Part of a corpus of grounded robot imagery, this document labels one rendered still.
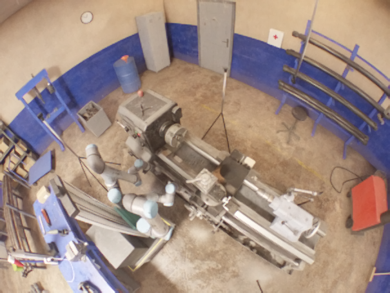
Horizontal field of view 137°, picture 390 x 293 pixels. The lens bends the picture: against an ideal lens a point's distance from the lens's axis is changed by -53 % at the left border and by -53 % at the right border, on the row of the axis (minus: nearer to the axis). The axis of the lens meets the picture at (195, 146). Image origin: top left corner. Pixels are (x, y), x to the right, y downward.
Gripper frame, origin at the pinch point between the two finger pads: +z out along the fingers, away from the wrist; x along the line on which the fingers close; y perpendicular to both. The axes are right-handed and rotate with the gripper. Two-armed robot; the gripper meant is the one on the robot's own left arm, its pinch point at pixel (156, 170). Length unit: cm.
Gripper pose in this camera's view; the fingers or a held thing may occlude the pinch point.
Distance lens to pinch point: 201.2
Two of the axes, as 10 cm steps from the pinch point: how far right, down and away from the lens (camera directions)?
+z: 4.0, 3.3, 8.5
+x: -6.8, -5.1, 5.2
